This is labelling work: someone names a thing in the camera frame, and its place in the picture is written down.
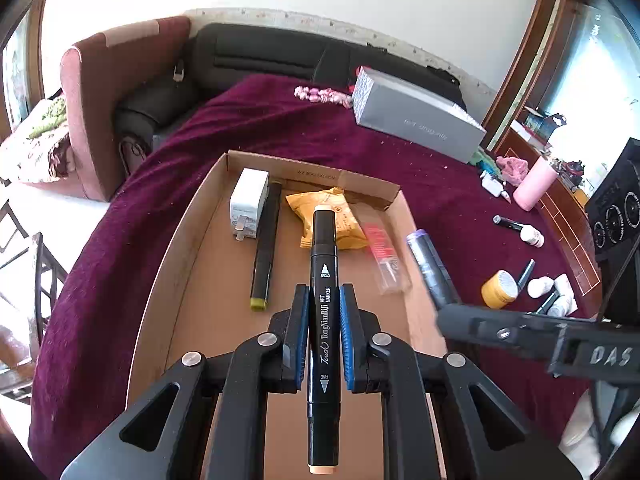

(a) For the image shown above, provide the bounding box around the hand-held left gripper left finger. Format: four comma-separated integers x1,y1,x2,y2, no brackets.
60,284,311,480

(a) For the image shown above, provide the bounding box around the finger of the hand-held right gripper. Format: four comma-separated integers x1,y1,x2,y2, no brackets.
436,302,568,363
520,310,601,324

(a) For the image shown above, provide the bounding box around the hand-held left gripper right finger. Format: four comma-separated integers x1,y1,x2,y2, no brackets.
339,284,583,480

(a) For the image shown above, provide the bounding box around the yellow round tin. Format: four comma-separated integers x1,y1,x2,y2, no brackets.
481,270,521,310

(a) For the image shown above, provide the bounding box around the purple cap marker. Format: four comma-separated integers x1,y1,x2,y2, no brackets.
405,229,462,311

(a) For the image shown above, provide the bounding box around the peach cap marker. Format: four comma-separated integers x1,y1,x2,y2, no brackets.
306,205,343,476

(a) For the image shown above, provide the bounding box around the clear plastic packet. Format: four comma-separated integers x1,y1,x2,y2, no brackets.
360,221,412,296

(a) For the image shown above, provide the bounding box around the olive cap marker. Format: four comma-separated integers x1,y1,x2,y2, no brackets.
249,180,283,311

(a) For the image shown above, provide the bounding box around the cardboard box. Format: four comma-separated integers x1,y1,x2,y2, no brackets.
125,150,448,480

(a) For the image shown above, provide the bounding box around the orange cracker packet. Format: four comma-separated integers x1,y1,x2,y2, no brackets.
285,187,370,251

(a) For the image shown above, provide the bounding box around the white power adapter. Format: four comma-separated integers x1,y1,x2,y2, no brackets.
229,167,271,242

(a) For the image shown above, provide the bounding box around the pink thermos bottle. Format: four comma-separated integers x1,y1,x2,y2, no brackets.
512,155,558,212

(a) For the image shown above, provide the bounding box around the small white plug adapter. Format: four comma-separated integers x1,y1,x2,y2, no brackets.
480,170,507,197

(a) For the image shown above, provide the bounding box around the pink cloth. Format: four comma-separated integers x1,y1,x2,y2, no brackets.
495,156,532,183

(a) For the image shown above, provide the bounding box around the green cloth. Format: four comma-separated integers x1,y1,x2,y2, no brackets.
470,147,501,173

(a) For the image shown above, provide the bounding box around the blue printed box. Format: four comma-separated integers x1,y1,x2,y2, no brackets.
522,110,568,143

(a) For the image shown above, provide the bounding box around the grey shoe box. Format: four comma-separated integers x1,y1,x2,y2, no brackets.
351,66,487,165

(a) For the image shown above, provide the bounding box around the dark wooden chair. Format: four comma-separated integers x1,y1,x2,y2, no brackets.
0,200,68,406

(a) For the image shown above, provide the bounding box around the black sofa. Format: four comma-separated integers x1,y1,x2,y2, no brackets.
115,22,468,161

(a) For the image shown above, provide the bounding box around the maroon armchair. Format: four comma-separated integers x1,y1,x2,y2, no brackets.
59,15,193,203

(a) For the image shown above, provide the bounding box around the floral cloth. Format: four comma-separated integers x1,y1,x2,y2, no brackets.
0,95,76,183

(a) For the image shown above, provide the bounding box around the pink bead string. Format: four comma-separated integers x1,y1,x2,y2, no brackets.
294,85,355,108

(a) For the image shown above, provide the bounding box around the wooden window frame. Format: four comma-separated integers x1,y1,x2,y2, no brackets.
480,0,608,153

